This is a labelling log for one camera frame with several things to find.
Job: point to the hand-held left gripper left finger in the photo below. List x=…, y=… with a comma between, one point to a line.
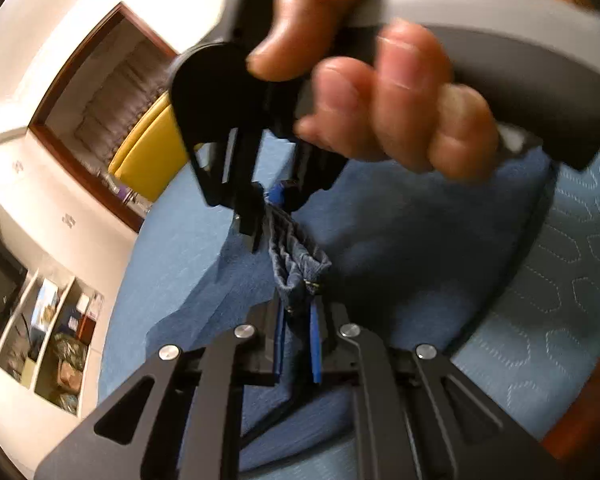
x=280, y=350

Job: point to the yellow armchair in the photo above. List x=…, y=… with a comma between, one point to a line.
x=150, y=160

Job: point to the brown bag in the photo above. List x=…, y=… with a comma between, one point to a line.
x=67, y=380

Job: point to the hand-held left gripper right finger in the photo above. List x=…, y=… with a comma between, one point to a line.
x=316, y=355

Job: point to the cream wardrobe with shelves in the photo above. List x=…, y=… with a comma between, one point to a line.
x=40, y=195

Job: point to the dark wooden door frame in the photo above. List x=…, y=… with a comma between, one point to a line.
x=105, y=195

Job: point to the bed with blue quilted cover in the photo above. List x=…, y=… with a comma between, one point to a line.
x=555, y=285

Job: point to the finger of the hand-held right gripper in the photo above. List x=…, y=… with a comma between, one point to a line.
x=247, y=190
x=295, y=197

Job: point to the dark red box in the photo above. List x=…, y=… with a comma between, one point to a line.
x=87, y=330

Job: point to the dark blue denim pants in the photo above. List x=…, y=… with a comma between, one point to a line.
x=405, y=260

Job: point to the clear plastic bag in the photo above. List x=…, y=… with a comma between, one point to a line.
x=67, y=352

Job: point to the lace curtain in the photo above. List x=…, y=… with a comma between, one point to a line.
x=110, y=100

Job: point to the white flat box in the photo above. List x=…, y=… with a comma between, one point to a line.
x=45, y=305

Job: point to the person's right hand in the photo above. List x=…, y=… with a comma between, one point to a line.
x=405, y=100

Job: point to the small white box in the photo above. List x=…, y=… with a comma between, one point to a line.
x=89, y=302

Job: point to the black television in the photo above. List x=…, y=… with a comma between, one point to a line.
x=0, y=285

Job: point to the dark blue box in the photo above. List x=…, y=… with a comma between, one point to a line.
x=76, y=317

